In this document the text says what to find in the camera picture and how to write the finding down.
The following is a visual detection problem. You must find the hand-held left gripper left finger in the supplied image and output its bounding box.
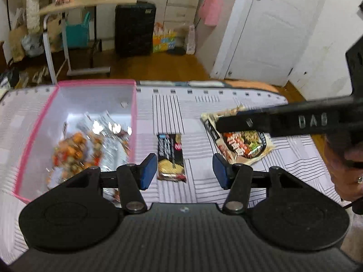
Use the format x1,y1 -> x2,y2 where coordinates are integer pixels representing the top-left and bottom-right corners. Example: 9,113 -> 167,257
59,153 -> 158,215

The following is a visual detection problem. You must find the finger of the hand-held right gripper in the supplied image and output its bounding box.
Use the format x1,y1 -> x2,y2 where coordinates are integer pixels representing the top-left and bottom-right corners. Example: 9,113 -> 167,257
216,94 -> 356,143

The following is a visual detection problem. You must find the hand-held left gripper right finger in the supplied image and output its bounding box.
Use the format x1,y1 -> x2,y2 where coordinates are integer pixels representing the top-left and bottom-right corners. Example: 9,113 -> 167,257
212,153 -> 307,215

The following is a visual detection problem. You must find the black cracker packet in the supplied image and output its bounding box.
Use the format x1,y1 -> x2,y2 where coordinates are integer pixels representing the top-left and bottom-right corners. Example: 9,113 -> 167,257
157,133 -> 187,183

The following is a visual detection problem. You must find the hotpot meal packet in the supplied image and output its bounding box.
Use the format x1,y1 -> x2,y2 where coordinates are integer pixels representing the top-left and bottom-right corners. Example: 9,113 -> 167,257
201,105 -> 276,165

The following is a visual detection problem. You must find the pink storage box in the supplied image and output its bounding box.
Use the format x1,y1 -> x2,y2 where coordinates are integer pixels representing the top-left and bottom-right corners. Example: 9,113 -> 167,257
11,79 -> 138,204

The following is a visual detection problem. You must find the person's right hand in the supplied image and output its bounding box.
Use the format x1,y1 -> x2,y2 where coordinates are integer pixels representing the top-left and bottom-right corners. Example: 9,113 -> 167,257
323,136 -> 363,214

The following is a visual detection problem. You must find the striped bed sheet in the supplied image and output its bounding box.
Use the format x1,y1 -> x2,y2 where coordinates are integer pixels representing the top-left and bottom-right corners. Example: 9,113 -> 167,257
0,80 -> 353,272

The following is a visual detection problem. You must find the white door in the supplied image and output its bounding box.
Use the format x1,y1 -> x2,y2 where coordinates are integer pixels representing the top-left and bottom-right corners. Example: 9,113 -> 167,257
210,0 -> 333,88

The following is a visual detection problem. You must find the white plastic bag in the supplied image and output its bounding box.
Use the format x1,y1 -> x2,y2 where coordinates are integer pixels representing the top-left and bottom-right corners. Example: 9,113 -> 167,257
185,24 -> 197,55

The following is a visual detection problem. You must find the colourful gift bag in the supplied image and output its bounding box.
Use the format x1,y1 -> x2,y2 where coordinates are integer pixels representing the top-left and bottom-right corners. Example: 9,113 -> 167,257
152,23 -> 178,53

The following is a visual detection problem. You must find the pink hanging bag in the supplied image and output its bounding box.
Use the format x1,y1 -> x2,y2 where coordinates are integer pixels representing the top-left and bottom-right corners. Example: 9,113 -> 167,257
198,0 -> 224,28

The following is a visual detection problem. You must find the black suitcase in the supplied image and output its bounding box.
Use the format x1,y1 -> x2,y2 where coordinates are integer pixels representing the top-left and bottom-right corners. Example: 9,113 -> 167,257
114,1 -> 157,58

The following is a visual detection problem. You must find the teal bag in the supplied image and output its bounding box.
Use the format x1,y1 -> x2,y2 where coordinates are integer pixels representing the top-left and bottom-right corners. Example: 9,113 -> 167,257
60,11 -> 92,49

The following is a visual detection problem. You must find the white wardrobe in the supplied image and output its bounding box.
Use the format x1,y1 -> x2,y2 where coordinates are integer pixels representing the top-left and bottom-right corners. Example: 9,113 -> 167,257
96,0 -> 205,52

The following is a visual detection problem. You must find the side table with wooden top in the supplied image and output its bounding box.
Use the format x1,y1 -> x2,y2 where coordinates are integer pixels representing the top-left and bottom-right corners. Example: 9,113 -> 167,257
38,0 -> 138,78

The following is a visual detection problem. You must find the cardboard box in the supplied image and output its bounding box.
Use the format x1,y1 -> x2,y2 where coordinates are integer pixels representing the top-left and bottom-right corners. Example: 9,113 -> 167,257
8,25 -> 29,63

